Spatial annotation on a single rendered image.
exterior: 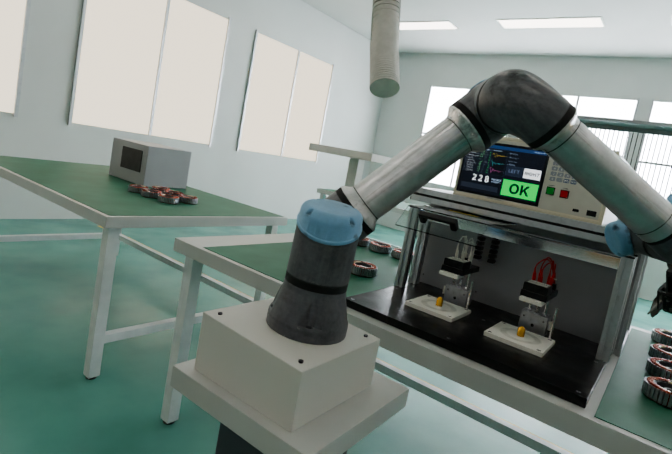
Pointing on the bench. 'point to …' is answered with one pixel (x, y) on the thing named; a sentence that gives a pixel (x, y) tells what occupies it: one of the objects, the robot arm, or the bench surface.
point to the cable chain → (489, 251)
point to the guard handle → (438, 219)
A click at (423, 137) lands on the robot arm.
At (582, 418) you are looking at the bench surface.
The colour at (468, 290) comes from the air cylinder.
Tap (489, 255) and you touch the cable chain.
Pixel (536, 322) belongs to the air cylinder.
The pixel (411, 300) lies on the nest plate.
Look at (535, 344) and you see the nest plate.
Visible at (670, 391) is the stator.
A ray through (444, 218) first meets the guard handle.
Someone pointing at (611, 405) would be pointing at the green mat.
